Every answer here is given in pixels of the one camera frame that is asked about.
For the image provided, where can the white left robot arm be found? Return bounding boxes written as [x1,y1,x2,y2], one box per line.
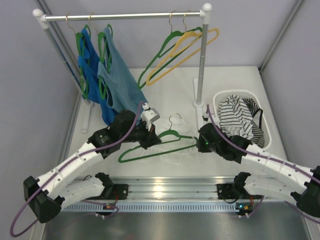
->
[23,108,161,224]

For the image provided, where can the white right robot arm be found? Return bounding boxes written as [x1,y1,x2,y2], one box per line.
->
[197,123,320,218]

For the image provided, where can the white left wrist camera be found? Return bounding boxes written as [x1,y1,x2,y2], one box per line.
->
[140,103,160,124]

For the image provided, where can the white slotted cable duct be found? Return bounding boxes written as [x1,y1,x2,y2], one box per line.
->
[63,202,252,213]

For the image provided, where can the white tank top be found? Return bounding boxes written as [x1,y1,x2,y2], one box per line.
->
[139,114,197,165]

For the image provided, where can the black trimmed striped garment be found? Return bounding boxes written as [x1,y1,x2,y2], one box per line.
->
[243,98,266,148]

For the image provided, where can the royal blue tank top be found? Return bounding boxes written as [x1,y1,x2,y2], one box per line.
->
[81,25,114,125]

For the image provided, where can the yellow hanger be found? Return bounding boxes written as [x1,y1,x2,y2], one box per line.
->
[140,5,220,87]

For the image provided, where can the green hanger with blue top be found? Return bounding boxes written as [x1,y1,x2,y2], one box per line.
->
[65,15,90,100]

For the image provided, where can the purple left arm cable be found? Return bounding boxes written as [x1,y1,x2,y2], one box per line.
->
[9,100,148,238]

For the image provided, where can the black white striped top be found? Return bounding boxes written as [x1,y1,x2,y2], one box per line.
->
[217,94,254,140]

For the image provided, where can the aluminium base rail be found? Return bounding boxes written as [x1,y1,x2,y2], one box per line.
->
[57,175,273,202]

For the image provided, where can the green hanger with teal top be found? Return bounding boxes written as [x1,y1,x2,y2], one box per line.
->
[88,13,112,100]

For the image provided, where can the silver white clothes rack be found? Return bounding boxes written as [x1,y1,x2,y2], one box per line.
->
[32,0,212,129]

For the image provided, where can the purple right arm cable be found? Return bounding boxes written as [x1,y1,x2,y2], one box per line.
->
[205,104,320,223]

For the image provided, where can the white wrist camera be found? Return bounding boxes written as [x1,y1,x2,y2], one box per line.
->
[140,103,160,124]
[202,112,213,125]

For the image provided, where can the white laundry basket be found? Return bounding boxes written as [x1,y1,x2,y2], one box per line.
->
[212,89,271,150]

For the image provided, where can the teal tank top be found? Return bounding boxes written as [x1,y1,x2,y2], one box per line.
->
[97,27,148,113]

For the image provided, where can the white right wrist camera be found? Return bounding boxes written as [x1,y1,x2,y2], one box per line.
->
[202,112,213,125]

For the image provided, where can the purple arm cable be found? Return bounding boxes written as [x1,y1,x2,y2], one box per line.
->
[9,100,148,238]
[205,104,320,223]

